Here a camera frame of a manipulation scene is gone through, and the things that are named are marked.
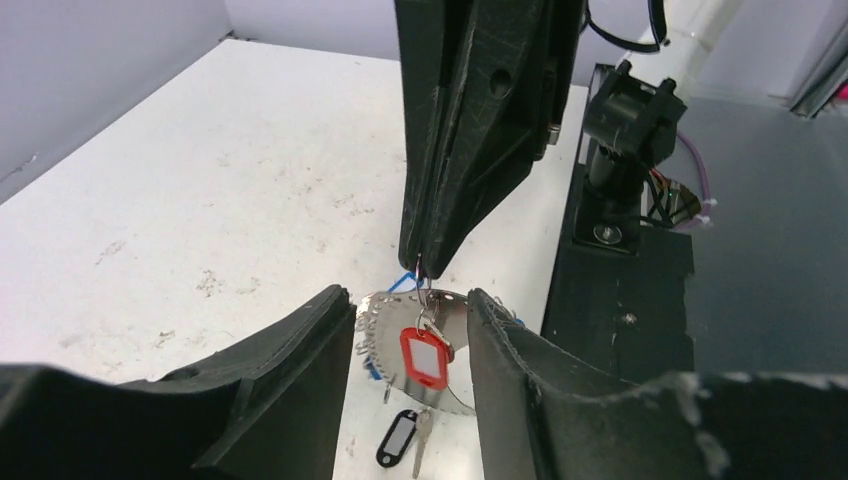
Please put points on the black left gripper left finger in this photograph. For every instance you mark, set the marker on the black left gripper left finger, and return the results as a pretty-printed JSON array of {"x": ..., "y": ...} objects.
[{"x": 266, "y": 407}]

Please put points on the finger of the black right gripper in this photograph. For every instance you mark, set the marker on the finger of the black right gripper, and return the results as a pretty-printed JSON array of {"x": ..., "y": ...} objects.
[
  {"x": 438, "y": 209},
  {"x": 520, "y": 65}
]

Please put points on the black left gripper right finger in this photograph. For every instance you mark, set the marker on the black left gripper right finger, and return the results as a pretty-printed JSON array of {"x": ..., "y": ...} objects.
[{"x": 543, "y": 413}]

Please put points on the red key tag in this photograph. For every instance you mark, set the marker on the red key tag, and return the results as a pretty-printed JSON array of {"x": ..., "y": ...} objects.
[{"x": 425, "y": 357}]

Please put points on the silver metal key plate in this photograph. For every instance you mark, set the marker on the silver metal key plate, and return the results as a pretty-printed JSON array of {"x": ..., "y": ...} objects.
[{"x": 382, "y": 315}]

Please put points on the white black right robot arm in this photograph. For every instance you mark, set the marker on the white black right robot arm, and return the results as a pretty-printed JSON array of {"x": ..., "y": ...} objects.
[{"x": 679, "y": 39}]

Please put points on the black key tag white label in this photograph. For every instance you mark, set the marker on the black key tag white label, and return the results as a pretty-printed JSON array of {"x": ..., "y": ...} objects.
[{"x": 397, "y": 439}]

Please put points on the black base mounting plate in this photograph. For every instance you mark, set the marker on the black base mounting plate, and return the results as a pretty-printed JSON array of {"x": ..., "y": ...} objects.
[{"x": 617, "y": 293}]

